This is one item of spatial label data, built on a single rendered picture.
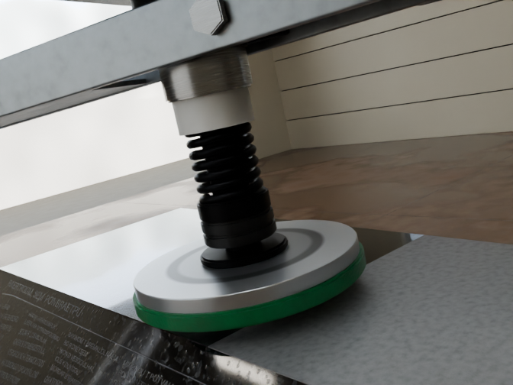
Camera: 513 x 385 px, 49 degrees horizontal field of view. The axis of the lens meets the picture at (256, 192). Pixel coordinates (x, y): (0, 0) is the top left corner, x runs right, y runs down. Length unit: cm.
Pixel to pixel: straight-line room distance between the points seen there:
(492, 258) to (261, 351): 24
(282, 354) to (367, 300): 10
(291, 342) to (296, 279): 5
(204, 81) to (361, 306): 23
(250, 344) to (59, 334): 31
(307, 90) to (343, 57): 95
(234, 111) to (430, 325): 23
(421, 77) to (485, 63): 89
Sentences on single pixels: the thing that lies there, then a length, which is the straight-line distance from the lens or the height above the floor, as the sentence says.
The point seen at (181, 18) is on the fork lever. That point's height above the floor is 112.
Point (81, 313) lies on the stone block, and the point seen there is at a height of 85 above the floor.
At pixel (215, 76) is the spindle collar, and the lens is 48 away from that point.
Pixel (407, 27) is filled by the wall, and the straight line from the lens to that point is 788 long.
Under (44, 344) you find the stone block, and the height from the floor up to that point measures 82.
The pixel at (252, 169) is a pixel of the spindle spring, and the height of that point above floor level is 99.
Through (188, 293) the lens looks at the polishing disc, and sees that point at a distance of 46.
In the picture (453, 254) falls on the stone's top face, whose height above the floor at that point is 87.
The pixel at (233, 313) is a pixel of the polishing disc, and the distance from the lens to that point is 44.
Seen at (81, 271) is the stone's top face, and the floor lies 87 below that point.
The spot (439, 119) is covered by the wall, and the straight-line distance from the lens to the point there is 776.
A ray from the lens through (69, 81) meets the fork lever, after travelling 53.
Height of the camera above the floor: 106
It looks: 10 degrees down
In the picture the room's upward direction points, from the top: 12 degrees counter-clockwise
